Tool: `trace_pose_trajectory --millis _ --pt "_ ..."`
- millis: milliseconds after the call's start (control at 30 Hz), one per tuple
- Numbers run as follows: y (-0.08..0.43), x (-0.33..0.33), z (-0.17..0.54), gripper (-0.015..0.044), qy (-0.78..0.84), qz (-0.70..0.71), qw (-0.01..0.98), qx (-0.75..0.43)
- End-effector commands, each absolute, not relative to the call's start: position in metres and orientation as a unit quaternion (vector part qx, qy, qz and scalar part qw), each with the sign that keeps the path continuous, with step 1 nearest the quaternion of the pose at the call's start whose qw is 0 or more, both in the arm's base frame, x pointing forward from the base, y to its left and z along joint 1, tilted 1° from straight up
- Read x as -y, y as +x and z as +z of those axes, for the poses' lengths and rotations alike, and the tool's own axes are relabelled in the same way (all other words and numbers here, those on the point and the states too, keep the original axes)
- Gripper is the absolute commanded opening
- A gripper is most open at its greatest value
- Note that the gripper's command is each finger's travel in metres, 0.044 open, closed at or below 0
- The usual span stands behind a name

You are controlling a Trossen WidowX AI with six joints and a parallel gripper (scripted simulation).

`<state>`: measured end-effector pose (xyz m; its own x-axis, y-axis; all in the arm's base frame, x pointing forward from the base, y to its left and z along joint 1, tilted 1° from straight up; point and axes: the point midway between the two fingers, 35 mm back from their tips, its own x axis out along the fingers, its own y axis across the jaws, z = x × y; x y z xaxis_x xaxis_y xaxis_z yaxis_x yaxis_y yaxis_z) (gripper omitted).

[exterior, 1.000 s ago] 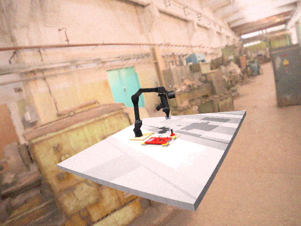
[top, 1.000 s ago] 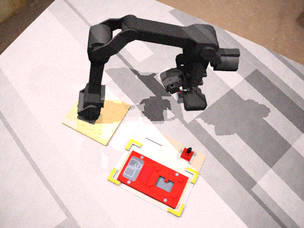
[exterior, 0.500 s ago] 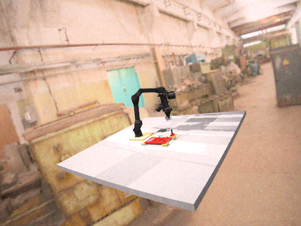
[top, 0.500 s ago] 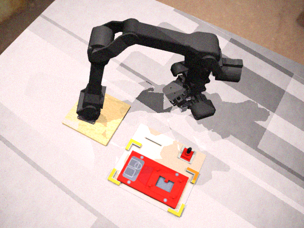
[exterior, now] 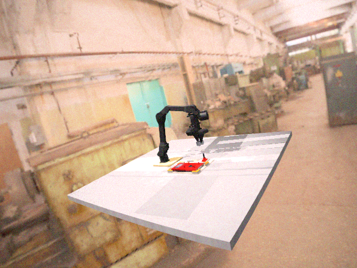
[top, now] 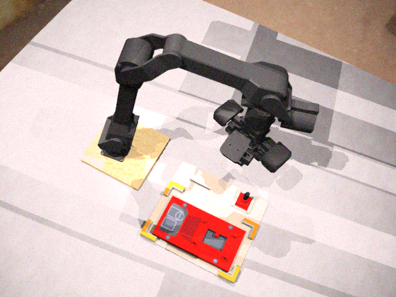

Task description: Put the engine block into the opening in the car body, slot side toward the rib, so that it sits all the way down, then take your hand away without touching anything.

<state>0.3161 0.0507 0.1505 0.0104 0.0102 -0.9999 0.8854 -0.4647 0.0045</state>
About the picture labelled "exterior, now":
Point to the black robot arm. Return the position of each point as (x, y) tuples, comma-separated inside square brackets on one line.
[(161, 117)]

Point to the red flat rectangular plate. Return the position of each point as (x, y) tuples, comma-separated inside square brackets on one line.
[(187, 167)]

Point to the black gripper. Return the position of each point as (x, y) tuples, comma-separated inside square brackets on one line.
[(199, 134)]

